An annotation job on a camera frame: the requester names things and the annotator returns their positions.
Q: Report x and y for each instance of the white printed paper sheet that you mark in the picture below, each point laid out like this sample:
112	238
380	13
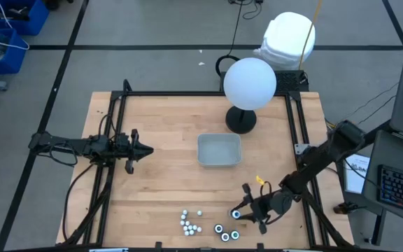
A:
355	178

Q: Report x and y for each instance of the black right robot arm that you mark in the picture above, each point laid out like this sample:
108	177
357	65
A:
318	157

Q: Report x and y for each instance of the blue-tipped food coloring bottle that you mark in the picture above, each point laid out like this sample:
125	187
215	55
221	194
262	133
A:
236	213

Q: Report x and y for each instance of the blue bin with black tools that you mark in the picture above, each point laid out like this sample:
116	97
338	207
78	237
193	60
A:
35	21

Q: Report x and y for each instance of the black aluminium table frame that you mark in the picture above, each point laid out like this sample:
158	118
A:
152	93

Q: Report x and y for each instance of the blue bin with plastic bags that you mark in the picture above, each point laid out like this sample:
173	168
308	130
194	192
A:
12	59

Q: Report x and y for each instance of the black perforated computer case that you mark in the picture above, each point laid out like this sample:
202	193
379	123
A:
289	82

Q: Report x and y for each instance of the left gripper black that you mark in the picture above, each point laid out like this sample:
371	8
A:
133	150

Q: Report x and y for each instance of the black-tipped food coloring bottle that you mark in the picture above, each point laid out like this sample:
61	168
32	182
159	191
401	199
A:
225	237

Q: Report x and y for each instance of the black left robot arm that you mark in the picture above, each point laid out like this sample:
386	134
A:
68	145

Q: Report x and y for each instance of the backlit black keyboard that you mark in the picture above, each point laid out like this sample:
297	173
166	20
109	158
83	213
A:
402	189

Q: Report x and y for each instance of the grey plastic bin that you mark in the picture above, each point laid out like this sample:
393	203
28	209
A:
219	150

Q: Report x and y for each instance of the white globe lamp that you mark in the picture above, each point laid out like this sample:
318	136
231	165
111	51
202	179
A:
249	84

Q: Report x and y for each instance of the green-tipped food coloring bottle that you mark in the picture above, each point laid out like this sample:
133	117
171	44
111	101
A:
234	234

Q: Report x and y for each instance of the brown and black clamp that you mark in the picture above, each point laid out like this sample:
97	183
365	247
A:
343	208

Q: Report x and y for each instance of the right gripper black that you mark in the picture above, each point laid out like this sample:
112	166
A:
268	206

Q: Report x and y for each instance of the silver mounting bracket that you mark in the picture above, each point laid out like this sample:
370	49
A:
300	148

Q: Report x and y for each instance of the purple-tipped food coloring bottle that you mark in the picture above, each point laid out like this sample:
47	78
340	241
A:
218	229

